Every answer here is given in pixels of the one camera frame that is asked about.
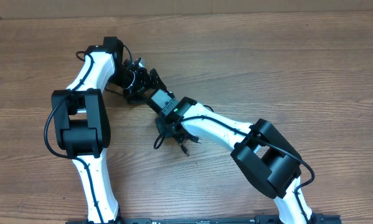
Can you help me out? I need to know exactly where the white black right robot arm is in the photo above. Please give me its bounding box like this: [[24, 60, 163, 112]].
[[147, 90, 315, 223]]

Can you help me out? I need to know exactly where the black USB cable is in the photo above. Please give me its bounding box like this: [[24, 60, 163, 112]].
[[153, 123, 203, 157]]

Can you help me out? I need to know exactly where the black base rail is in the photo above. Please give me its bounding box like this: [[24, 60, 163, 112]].
[[65, 214, 342, 224]]

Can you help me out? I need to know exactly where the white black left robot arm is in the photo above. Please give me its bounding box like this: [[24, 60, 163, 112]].
[[44, 37, 167, 223]]

